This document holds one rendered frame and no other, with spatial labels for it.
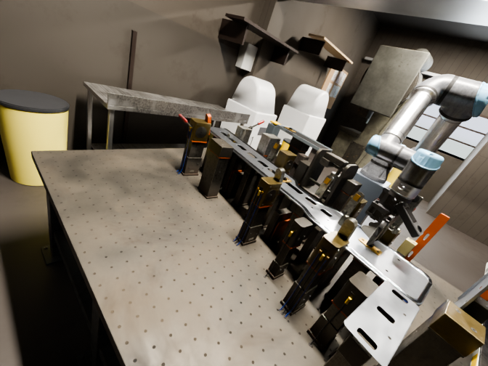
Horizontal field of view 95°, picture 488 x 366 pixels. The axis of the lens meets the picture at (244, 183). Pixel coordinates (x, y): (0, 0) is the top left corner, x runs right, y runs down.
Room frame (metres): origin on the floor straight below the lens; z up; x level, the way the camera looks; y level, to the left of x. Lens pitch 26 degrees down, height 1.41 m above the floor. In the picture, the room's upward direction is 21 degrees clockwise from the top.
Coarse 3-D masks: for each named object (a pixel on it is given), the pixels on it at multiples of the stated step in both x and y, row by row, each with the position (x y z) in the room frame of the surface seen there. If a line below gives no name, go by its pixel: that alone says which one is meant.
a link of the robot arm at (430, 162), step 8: (416, 152) 0.75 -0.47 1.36; (424, 152) 0.73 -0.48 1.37; (432, 152) 0.74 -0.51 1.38; (416, 160) 0.73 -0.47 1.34; (424, 160) 0.71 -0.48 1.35; (432, 160) 0.71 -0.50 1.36; (440, 160) 0.71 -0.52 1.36; (408, 168) 0.73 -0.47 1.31; (416, 168) 0.72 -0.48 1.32; (424, 168) 0.71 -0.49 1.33; (432, 168) 0.71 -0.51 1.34; (400, 176) 0.74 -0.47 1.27; (408, 176) 0.72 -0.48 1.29; (416, 176) 0.71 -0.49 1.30; (424, 176) 0.71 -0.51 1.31; (416, 184) 0.71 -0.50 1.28; (424, 184) 0.71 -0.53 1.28
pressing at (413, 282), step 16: (224, 128) 1.58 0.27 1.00; (240, 144) 1.36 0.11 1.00; (256, 160) 1.17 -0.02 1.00; (288, 176) 1.12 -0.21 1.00; (288, 192) 0.92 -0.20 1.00; (304, 192) 0.99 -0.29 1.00; (304, 208) 0.83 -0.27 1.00; (320, 208) 0.88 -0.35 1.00; (336, 208) 0.94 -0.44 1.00; (320, 224) 0.75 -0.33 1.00; (336, 224) 0.80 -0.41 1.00; (352, 240) 0.72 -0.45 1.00; (368, 256) 0.66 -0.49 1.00; (384, 256) 0.69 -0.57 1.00; (400, 256) 0.73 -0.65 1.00; (384, 272) 0.60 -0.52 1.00; (400, 272) 0.63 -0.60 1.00; (416, 272) 0.67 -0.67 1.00; (400, 288) 0.55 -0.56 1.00; (416, 288) 0.58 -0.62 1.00; (416, 304) 0.52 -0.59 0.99
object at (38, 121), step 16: (0, 96) 1.41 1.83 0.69; (16, 96) 1.51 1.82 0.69; (32, 96) 1.61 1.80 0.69; (48, 96) 1.73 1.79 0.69; (0, 112) 1.36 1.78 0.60; (16, 112) 1.37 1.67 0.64; (32, 112) 1.42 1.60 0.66; (48, 112) 1.49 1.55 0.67; (64, 112) 1.62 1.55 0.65; (0, 128) 1.37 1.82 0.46; (16, 128) 1.37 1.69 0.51; (32, 128) 1.42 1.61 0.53; (48, 128) 1.49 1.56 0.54; (64, 128) 1.62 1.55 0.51; (16, 144) 1.37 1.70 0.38; (32, 144) 1.41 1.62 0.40; (48, 144) 1.49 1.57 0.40; (64, 144) 1.63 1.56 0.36; (16, 160) 1.37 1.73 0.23; (32, 160) 1.41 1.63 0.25; (16, 176) 1.38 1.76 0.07; (32, 176) 1.41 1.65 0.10
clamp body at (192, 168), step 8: (192, 120) 1.28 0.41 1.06; (200, 120) 1.33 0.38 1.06; (192, 128) 1.27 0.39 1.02; (200, 128) 1.28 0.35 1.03; (208, 128) 1.32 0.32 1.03; (192, 136) 1.26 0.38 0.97; (200, 136) 1.29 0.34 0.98; (192, 144) 1.27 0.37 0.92; (200, 144) 1.31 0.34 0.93; (184, 152) 1.28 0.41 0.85; (192, 152) 1.28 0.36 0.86; (200, 152) 1.32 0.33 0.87; (184, 160) 1.28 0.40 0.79; (192, 160) 1.28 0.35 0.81; (200, 160) 1.33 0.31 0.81; (184, 168) 1.26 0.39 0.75; (192, 168) 1.30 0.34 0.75
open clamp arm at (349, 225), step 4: (348, 220) 0.64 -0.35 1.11; (352, 220) 0.63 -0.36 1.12; (356, 220) 0.64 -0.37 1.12; (344, 224) 0.64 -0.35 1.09; (348, 224) 0.64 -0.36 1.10; (352, 224) 0.63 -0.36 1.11; (356, 224) 0.63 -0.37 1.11; (340, 228) 0.65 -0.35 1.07; (344, 228) 0.64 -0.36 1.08; (348, 228) 0.63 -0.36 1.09; (352, 228) 0.62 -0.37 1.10; (356, 228) 0.64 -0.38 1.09; (340, 232) 0.65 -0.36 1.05; (344, 232) 0.64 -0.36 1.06; (348, 232) 0.63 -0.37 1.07; (352, 232) 0.63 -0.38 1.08; (344, 236) 0.64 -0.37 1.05; (348, 236) 0.63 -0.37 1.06
